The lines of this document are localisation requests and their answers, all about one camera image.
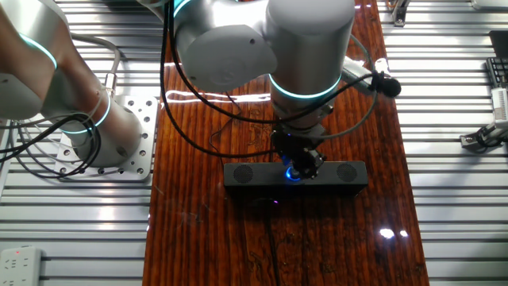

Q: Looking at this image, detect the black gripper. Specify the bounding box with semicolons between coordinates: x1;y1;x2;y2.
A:
271;129;327;180

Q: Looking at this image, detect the black soundbar speaker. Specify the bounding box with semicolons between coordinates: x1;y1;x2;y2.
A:
222;160;369;196

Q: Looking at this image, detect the metal stand foot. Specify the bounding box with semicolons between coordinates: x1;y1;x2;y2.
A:
391;0;412;28

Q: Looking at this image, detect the black keyboard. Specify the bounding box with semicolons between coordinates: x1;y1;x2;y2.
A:
486;57;508;89

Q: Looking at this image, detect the dark flat panel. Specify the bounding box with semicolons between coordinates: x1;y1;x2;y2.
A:
488;29;508;60

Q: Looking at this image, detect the white power strip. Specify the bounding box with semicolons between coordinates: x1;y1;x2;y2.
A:
0;245;43;286

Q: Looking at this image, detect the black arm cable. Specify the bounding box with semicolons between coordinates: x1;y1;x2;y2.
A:
168;0;376;125
158;0;279;159

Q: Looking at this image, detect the thin black speaker cable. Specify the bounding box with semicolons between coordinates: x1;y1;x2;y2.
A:
208;91;244;164

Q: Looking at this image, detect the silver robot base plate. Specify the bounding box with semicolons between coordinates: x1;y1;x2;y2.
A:
53;95;160;183

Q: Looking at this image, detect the grey conduit cable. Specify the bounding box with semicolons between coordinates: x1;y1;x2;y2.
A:
69;32;122;99

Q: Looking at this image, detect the black looped cable bundle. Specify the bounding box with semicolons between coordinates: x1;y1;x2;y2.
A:
0;113;102;179

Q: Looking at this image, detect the silver finned camera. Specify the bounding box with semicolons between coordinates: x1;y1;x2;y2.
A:
491;87;508;122

